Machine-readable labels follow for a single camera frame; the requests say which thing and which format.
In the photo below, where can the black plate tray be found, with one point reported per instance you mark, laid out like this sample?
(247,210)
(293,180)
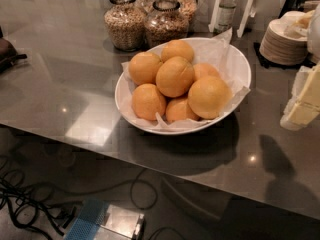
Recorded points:
(267,64)

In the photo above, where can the clear glass bottle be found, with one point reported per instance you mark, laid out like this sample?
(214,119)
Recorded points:
(225,14)

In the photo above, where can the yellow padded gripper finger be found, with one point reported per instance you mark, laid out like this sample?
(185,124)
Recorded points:
(304,105)

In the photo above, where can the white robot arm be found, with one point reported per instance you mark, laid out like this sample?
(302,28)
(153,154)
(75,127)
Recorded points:
(313,34)

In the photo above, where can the stack of beige plates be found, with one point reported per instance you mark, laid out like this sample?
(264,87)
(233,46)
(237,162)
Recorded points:
(285,40)

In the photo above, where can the white sign stand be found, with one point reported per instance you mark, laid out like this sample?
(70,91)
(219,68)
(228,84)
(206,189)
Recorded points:
(249,11)

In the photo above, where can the large right orange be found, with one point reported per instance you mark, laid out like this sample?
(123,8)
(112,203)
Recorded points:
(208,96)

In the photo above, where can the white paper bowl liner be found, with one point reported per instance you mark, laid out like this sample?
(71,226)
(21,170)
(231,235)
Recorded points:
(216,52)

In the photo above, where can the white ceramic bowl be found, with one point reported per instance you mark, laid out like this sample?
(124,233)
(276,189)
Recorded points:
(241,71)

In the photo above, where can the middle glass cereal jar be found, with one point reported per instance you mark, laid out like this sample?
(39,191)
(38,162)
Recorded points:
(165,23)

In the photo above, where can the left glass cereal jar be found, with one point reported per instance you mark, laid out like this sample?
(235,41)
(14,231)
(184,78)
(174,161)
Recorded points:
(124,22)

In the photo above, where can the brown leather bag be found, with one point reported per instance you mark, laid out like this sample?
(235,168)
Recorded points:
(8,54)

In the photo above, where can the blue and metal floor box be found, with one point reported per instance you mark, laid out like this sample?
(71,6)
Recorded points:
(99,220)

